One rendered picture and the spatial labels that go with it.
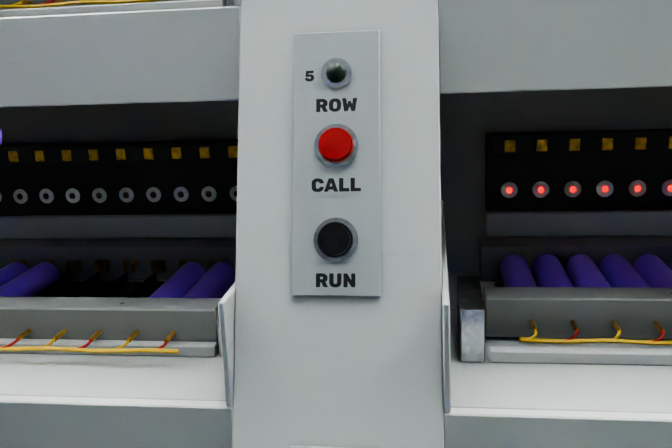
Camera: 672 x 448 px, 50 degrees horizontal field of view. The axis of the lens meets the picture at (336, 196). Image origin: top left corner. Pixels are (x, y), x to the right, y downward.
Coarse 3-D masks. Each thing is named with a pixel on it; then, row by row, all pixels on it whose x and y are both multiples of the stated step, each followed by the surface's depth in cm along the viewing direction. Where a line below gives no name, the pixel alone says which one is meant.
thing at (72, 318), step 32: (0, 320) 39; (32, 320) 39; (64, 320) 39; (96, 320) 39; (128, 320) 38; (160, 320) 38; (192, 320) 38; (96, 352) 37; (128, 352) 37; (160, 352) 37
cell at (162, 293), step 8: (184, 264) 47; (192, 264) 47; (176, 272) 45; (184, 272) 45; (192, 272) 46; (200, 272) 46; (168, 280) 44; (176, 280) 44; (184, 280) 44; (192, 280) 45; (160, 288) 42; (168, 288) 42; (176, 288) 43; (184, 288) 44; (152, 296) 41; (160, 296) 41; (168, 296) 42; (176, 296) 42
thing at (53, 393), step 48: (0, 384) 36; (48, 384) 35; (96, 384) 35; (144, 384) 35; (192, 384) 35; (0, 432) 34; (48, 432) 34; (96, 432) 34; (144, 432) 33; (192, 432) 33
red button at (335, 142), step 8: (336, 128) 33; (320, 136) 33; (328, 136) 33; (336, 136) 33; (344, 136) 32; (320, 144) 33; (328, 144) 33; (336, 144) 32; (344, 144) 32; (352, 144) 33; (320, 152) 33; (328, 152) 32; (336, 152) 32; (344, 152) 32; (328, 160) 33; (336, 160) 33
